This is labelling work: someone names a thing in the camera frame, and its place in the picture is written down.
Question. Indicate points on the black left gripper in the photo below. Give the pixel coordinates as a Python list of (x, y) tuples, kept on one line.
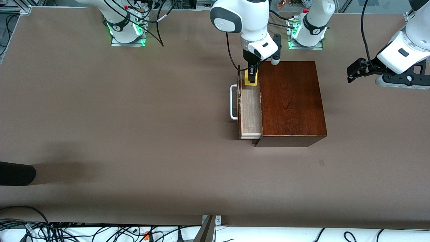
[(372, 67)]

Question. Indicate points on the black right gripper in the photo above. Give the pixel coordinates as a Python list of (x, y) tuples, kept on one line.
[(251, 63)]

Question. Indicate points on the yellow cube block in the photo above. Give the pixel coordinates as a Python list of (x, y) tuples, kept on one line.
[(252, 84)]

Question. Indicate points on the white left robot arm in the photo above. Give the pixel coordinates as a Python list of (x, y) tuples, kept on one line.
[(413, 40)]

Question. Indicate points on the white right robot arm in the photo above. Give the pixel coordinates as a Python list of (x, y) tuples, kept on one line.
[(248, 20)]

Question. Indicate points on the dark wooden drawer cabinet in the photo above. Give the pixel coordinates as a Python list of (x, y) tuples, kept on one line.
[(295, 107)]

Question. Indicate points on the aluminium profile bar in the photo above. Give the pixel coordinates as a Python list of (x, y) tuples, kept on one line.
[(16, 9), (407, 17)]

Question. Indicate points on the copper coloured object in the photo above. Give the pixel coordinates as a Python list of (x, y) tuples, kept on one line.
[(281, 4)]

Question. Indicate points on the grey power strip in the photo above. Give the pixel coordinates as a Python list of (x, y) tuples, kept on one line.
[(203, 5)]

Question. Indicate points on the table cover sheet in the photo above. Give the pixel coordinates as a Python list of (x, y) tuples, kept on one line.
[(184, 168)]

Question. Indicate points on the dark diagonal bar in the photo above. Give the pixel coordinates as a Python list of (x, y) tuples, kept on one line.
[(206, 232)]

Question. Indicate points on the black cylindrical object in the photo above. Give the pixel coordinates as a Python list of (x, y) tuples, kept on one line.
[(16, 173)]

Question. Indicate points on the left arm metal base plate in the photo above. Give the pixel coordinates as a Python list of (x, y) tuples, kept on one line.
[(319, 47)]

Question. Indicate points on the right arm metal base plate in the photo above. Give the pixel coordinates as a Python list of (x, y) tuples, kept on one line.
[(117, 43)]

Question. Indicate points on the silver metal bracket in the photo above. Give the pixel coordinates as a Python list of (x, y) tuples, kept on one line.
[(218, 220)]

